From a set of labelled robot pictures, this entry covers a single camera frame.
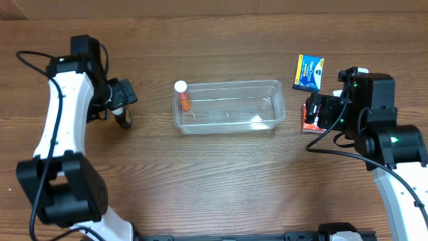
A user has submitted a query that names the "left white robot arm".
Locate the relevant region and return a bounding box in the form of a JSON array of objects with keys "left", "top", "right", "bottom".
[{"left": 16, "top": 35, "right": 141, "bottom": 240}]

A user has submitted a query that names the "white medicine box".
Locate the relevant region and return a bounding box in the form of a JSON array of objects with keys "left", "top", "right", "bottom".
[{"left": 333, "top": 90, "right": 342, "bottom": 97}]

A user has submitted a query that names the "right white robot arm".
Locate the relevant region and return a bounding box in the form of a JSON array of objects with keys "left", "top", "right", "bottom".
[{"left": 304, "top": 67, "right": 427, "bottom": 240}]

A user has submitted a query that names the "blue yellow VapoDrops box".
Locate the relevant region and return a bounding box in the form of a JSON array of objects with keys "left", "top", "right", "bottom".
[{"left": 293, "top": 54, "right": 324, "bottom": 93}]

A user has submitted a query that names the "orange tube white cap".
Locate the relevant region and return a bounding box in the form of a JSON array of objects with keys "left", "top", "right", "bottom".
[{"left": 174, "top": 80, "right": 191, "bottom": 111}]

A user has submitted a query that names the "red orange medicine box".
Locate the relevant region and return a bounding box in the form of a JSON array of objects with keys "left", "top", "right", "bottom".
[{"left": 301, "top": 103, "right": 326, "bottom": 134}]

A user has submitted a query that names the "black tube white cap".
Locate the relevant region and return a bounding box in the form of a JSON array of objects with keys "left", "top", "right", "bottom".
[{"left": 112, "top": 107, "right": 132, "bottom": 129}]

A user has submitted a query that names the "clear plastic container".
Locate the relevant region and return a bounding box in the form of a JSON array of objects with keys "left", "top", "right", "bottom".
[{"left": 173, "top": 80, "right": 286, "bottom": 135}]

